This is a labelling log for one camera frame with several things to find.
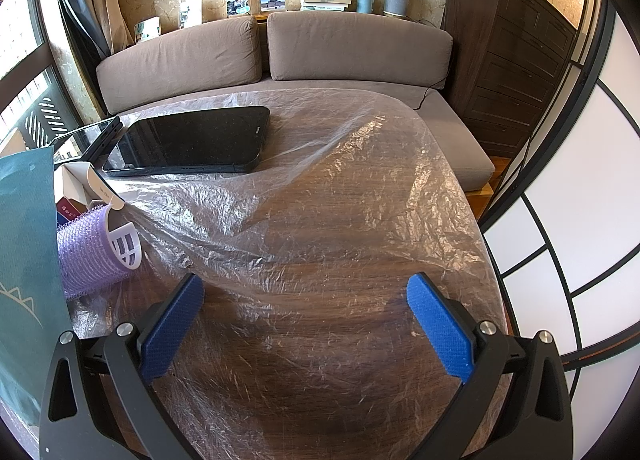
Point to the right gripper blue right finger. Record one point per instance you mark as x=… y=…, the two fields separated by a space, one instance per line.
x=446 y=329

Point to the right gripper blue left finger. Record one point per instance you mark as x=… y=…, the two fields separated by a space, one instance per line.
x=164 y=327

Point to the teal non-woven bag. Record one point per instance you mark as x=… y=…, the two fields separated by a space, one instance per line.
x=33 y=308

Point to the clear plastic table cover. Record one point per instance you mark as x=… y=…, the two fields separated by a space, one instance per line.
x=305 y=347

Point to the white paper screen divider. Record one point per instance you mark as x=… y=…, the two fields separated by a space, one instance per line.
x=563 y=234

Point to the white paper box flap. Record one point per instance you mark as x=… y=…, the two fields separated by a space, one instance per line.
x=78 y=181

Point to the dark blue tablet left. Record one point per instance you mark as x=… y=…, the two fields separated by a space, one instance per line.
x=87 y=144

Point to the left brown sofa cushion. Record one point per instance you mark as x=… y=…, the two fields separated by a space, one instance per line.
x=210 y=56

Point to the brown sofa cushion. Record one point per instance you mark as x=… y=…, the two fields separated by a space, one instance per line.
x=210 y=56
x=351 y=46

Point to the right brown sofa cushion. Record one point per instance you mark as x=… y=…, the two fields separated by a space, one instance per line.
x=351 y=46

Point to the dark wooden cabinet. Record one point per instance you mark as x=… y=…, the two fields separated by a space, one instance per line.
x=508 y=59

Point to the leftmost photo card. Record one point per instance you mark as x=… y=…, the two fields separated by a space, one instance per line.
x=147 y=29

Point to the standing photo card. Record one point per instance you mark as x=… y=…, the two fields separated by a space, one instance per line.
x=190 y=13

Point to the framed photo of person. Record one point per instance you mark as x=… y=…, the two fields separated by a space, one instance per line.
x=237 y=7

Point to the framed landscape photo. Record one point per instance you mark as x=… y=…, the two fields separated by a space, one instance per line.
x=269 y=6

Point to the small teal speaker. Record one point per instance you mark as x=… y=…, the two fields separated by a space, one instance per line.
x=365 y=6

